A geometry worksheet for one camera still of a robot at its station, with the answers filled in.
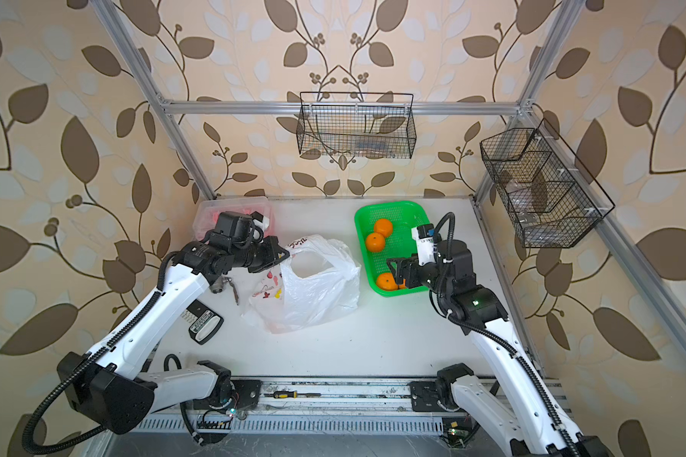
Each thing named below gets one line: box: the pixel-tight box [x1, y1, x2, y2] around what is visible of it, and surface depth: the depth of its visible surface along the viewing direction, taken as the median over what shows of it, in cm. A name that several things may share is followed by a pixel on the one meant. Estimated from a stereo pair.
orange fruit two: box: [365, 232, 385, 253], surface depth 103 cm
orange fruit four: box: [377, 272, 400, 291], surface depth 92 cm
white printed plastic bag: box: [241, 234, 362, 335], surface depth 76 cm
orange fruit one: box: [373, 218, 393, 239], surface depth 109 cm
